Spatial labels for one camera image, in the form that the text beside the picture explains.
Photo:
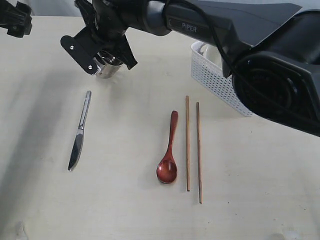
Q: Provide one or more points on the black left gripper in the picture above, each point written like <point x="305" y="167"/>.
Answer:
<point x="16" y="19"/>

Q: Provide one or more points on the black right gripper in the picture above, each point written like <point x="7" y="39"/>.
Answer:
<point x="106" y="23"/>

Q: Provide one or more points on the stainless steel cup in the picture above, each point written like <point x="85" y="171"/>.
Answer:
<point x="108" y="65"/>

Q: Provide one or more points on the wooden chopstick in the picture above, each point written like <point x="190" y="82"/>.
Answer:
<point x="187" y="135"/>
<point x="199" y="160"/>

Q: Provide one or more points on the stainless steel knife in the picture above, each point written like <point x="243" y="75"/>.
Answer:
<point x="79" y="138"/>

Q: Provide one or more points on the red-brown wooden spoon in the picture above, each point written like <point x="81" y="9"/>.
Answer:
<point x="167" y="170"/>

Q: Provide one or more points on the cream ceramic bowl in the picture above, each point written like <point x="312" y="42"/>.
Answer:
<point x="212" y="54"/>

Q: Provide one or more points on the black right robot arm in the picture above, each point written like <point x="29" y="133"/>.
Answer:
<point x="271" y="51"/>

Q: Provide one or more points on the white curtain backdrop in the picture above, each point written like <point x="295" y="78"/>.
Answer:
<point x="61" y="8"/>

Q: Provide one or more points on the white plastic woven basket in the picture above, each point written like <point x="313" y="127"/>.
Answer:
<point x="210" y="76"/>

